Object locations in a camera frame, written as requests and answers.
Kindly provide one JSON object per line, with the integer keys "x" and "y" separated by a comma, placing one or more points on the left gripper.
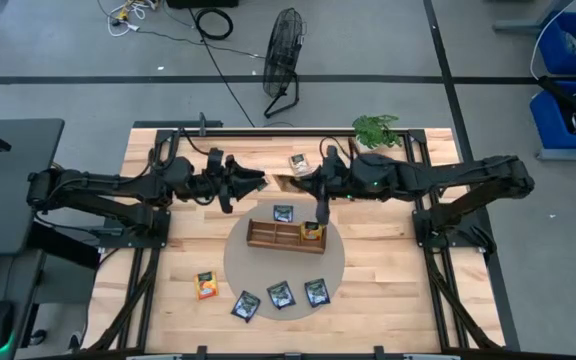
{"x": 215, "y": 180}

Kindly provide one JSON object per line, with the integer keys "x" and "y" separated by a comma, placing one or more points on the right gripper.
{"x": 343, "y": 177}

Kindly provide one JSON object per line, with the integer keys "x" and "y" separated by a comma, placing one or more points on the dark blue tea packet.
{"x": 281, "y": 295}
{"x": 317, "y": 292}
{"x": 283, "y": 213}
{"x": 245, "y": 306}

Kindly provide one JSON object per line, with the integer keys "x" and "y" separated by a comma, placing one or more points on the orange tea packet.
{"x": 312, "y": 231}
{"x": 206, "y": 286}

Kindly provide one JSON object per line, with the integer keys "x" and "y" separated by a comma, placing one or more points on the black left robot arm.
{"x": 118, "y": 180}

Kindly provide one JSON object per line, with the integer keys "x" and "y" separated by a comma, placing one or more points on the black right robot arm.
{"x": 443, "y": 175}

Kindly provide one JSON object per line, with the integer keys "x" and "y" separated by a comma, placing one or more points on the beige tea packet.
{"x": 299, "y": 164}

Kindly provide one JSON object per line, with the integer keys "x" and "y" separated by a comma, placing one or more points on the wooden tea organizer box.
{"x": 273, "y": 235}

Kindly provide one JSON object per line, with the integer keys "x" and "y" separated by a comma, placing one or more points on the green plant in white pot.
{"x": 373, "y": 131}

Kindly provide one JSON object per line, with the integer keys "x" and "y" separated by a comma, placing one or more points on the round grey woven placemat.
{"x": 268, "y": 270}

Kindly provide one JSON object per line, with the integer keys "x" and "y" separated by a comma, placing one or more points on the black floor fan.
{"x": 283, "y": 50}

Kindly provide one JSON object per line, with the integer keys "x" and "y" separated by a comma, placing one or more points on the black equipment case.
{"x": 203, "y": 3}

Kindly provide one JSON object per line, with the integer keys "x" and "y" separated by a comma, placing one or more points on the black desk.
{"x": 13, "y": 200}

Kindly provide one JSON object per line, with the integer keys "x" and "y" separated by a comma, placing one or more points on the blue plastic storage bin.
{"x": 548, "y": 125}
{"x": 550, "y": 55}

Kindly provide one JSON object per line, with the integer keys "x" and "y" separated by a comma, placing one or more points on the grey desk foot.
{"x": 518, "y": 25}

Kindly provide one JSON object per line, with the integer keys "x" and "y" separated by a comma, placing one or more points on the black bar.
{"x": 563, "y": 97}

